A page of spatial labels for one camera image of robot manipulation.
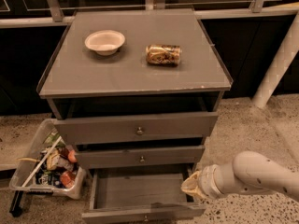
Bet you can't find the grey bottom drawer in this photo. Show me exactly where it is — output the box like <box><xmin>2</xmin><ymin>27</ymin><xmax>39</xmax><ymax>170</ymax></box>
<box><xmin>82</xmin><ymin>164</ymin><xmax>206</xmax><ymax>224</ymax></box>

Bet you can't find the grey drawer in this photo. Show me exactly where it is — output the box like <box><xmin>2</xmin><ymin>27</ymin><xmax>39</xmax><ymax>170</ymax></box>
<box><xmin>75</xmin><ymin>146</ymin><xmax>205</xmax><ymax>169</ymax></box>
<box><xmin>54</xmin><ymin>112</ymin><xmax>218</xmax><ymax>145</ymax></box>
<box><xmin>82</xmin><ymin>164</ymin><xmax>206</xmax><ymax>224</ymax></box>

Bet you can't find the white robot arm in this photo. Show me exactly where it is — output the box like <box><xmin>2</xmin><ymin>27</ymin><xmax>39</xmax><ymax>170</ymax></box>
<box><xmin>181</xmin><ymin>151</ymin><xmax>299</xmax><ymax>202</ymax></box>

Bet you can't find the grey middle drawer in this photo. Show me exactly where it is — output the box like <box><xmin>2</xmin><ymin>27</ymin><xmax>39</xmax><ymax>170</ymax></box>
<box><xmin>75</xmin><ymin>146</ymin><xmax>205</xmax><ymax>169</ymax></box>

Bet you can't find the grey drawer cabinet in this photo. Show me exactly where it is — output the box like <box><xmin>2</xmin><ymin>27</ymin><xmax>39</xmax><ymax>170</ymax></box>
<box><xmin>36</xmin><ymin>8</ymin><xmax>234</xmax><ymax>173</ymax></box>

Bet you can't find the grey top drawer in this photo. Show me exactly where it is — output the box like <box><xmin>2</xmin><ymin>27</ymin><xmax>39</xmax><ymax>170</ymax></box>
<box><xmin>54</xmin><ymin>112</ymin><xmax>218</xmax><ymax>145</ymax></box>

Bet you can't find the crushed gold drink can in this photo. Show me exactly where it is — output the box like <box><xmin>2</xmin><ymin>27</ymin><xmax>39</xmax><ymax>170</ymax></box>
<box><xmin>146</xmin><ymin>44</ymin><xmax>182</xmax><ymax>66</ymax></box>

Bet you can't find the white diagonal pole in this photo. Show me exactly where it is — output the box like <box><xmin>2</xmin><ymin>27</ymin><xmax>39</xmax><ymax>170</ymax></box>
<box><xmin>252</xmin><ymin>12</ymin><xmax>299</xmax><ymax>108</ymax></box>

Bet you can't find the red snack packet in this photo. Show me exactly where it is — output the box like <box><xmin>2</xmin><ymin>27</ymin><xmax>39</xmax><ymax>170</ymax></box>
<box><xmin>60</xmin><ymin>171</ymin><xmax>76</xmax><ymax>189</ymax></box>

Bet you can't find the beige snack bag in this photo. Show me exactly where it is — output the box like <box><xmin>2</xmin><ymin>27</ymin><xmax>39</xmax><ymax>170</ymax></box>
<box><xmin>46</xmin><ymin>151</ymin><xmax>74</xmax><ymax>172</ymax></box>

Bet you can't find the blue snack packet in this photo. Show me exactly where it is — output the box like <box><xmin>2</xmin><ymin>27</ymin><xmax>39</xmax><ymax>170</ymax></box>
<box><xmin>36</xmin><ymin>172</ymin><xmax>62</xmax><ymax>188</ymax></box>

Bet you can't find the clear plastic bin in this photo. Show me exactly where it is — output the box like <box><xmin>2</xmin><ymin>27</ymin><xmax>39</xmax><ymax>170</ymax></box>
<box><xmin>9</xmin><ymin>119</ymin><xmax>86</xmax><ymax>200</ymax></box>

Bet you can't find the metal window rail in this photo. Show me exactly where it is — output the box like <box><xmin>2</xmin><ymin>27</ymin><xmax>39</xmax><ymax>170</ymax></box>
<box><xmin>0</xmin><ymin>2</ymin><xmax>299</xmax><ymax>29</ymax></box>

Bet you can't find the black handled tool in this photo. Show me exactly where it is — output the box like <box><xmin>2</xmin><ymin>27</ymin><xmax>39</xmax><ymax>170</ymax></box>
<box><xmin>9</xmin><ymin>190</ymin><xmax>23</xmax><ymax>217</ymax></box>

